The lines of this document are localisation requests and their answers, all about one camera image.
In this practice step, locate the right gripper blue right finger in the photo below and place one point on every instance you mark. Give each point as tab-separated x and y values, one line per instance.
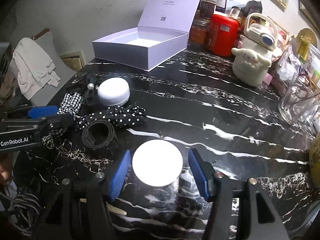
203	174

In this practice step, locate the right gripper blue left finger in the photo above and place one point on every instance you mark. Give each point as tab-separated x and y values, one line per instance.
117	174

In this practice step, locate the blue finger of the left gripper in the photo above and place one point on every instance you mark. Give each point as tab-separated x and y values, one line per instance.
38	112
56	123

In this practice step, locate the black belt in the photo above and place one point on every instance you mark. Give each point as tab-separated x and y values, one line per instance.
99	135

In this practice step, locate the black pearl hair clip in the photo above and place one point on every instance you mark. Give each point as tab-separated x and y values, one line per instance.
87	87

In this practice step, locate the black polka dot scrunchie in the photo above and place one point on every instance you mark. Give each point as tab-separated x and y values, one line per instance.
118	116

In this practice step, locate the black white gingham scrunchie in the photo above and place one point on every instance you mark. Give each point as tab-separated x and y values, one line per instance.
71	104

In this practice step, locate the white cloth on pillow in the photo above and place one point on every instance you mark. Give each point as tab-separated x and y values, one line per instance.
35	68

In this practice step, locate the clear glass mug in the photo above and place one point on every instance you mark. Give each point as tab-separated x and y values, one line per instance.
300	99

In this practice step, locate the white cartoon kettle bottle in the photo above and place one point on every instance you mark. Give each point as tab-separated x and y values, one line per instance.
253	57

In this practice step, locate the orange jar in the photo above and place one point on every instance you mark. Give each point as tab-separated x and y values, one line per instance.
198	31

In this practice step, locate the red canister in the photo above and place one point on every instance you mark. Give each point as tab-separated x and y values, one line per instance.
222	35

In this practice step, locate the open lavender gift box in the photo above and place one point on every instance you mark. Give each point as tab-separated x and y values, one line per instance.
162	32

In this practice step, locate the brown lidded jar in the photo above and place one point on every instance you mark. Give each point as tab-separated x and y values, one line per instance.
207	8

